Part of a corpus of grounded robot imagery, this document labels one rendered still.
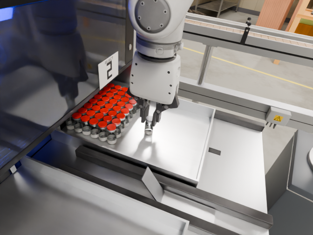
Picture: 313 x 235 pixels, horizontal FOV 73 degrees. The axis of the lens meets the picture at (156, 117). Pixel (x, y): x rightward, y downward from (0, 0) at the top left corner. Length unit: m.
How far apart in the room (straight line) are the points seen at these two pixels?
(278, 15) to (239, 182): 5.42
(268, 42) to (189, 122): 0.85
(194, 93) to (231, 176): 1.07
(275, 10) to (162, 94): 5.44
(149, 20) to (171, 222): 0.31
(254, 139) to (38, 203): 0.51
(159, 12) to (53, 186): 0.35
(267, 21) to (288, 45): 4.50
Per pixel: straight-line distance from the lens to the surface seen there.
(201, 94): 1.51
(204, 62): 1.42
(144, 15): 0.29
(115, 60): 0.52
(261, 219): 0.45
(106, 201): 0.42
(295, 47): 1.37
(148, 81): 0.43
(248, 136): 0.62
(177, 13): 0.29
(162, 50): 0.38
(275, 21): 5.82
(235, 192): 0.48
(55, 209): 0.43
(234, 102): 1.51
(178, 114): 0.61
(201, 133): 0.57
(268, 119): 1.53
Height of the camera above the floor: 1.25
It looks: 38 degrees down
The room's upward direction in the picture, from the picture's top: 8 degrees clockwise
